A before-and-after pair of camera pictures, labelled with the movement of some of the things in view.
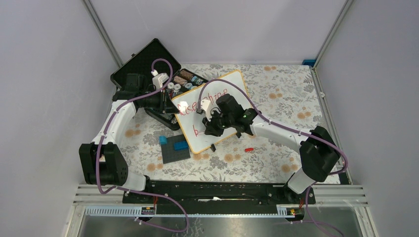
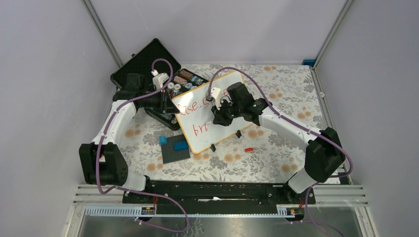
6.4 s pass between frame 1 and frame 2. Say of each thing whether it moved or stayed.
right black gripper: moved
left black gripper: stayed
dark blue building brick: stayed
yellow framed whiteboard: stayed
